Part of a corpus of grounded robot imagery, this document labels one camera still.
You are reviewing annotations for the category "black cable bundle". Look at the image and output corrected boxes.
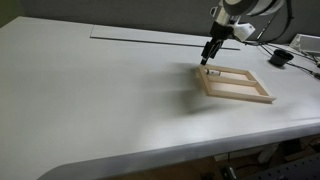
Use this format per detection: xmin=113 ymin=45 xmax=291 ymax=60
xmin=244 ymin=0 xmax=320 ymax=80

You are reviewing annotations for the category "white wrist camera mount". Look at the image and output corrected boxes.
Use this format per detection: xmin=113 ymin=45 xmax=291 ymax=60
xmin=232 ymin=20 xmax=257 ymax=43

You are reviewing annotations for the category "black round cup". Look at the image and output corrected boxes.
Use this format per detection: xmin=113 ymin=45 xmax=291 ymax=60
xmin=268 ymin=48 xmax=295 ymax=68

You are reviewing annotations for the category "white table leg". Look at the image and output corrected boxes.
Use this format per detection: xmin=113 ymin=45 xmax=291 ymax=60
xmin=257 ymin=142 xmax=280 ymax=165

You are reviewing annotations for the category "black perforated plate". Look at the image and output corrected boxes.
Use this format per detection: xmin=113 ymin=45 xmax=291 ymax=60
xmin=242 ymin=153 xmax=320 ymax=180

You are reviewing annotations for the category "white box device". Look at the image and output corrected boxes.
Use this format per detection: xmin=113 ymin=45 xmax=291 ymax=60
xmin=289 ymin=33 xmax=320 ymax=57

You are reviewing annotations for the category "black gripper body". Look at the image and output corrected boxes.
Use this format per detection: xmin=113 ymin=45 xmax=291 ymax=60
xmin=209 ymin=21 xmax=235 ymax=43

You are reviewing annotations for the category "small white bottle brown label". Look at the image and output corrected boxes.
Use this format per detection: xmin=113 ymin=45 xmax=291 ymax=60
xmin=204 ymin=68 xmax=223 ymax=77

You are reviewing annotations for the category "light wooden frame tray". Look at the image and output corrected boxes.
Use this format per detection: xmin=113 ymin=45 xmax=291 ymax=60
xmin=195 ymin=63 xmax=278 ymax=105

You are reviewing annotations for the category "small black caster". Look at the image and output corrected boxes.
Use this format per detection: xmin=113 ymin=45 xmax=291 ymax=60
xmin=220 ymin=165 xmax=238 ymax=180

